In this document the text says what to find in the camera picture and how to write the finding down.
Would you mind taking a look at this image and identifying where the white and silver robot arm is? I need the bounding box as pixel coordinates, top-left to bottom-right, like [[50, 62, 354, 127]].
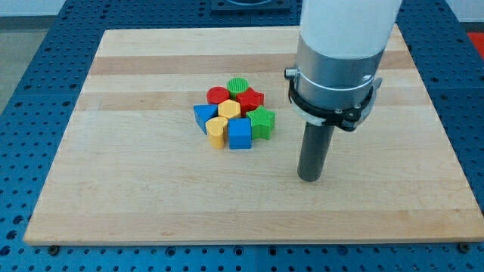
[[296, 0, 401, 110]]

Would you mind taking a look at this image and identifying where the blue cube block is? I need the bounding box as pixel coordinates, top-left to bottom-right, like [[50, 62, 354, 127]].
[[228, 118, 252, 150]]

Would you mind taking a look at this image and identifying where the green star block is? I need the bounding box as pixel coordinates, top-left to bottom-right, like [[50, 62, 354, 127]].
[[247, 106, 275, 140]]

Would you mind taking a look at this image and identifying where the yellow heart block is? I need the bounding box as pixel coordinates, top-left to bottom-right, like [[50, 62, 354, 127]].
[[206, 116, 228, 150]]

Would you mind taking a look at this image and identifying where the yellow hexagon block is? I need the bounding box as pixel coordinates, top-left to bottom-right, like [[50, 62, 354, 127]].
[[218, 100, 241, 119]]

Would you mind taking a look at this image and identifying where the red star block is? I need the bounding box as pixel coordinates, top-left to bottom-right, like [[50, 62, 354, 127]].
[[236, 88, 265, 117]]

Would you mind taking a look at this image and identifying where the blue triangle block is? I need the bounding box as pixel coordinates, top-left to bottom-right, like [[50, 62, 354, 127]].
[[193, 104, 218, 134]]

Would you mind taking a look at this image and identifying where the red cylinder block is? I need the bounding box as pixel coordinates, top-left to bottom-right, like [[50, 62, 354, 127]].
[[206, 86, 231, 104]]

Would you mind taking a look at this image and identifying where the green cylinder block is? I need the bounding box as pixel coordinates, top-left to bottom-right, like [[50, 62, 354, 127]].
[[226, 77, 249, 99]]

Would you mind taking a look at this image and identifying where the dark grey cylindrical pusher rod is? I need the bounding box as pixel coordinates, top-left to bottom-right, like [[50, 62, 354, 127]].
[[297, 122, 334, 182]]

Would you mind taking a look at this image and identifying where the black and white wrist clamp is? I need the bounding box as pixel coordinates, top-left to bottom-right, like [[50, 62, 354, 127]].
[[284, 67, 383, 131]]

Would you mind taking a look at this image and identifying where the light wooden board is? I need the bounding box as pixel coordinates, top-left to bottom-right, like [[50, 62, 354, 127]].
[[24, 26, 483, 246]]

